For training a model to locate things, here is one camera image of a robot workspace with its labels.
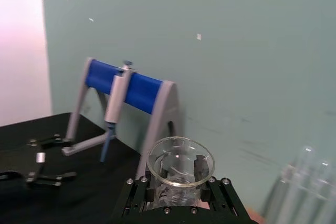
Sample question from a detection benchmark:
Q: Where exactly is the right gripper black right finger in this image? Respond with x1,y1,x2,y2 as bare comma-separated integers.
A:
193,155,250,219

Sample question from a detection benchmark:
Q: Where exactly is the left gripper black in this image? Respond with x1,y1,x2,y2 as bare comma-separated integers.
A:
0,134,77,187

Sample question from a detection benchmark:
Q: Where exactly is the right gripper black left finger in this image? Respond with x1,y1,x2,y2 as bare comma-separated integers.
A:
111,170,161,219

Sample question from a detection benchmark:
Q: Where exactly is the clear glass beaker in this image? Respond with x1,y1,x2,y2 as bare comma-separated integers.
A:
145,135,216,210

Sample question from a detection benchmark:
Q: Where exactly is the black table cloth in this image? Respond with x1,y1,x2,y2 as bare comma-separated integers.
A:
0,112,148,224

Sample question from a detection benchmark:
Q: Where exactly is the clear test tube rack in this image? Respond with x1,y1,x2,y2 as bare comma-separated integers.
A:
262,155,336,224

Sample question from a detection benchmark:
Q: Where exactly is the clear glass test tube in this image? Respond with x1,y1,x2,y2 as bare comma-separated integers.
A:
293,144,317,190
316,159,335,204

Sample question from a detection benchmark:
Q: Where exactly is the white pipette with blue tip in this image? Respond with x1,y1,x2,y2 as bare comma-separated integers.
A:
99,60,137,163

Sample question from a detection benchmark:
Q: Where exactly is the grey and blue pipette stand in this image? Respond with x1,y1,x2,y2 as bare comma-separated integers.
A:
61,57,185,183

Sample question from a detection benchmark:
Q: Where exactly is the dark cable with silver plug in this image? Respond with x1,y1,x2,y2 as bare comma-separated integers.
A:
31,152,47,175

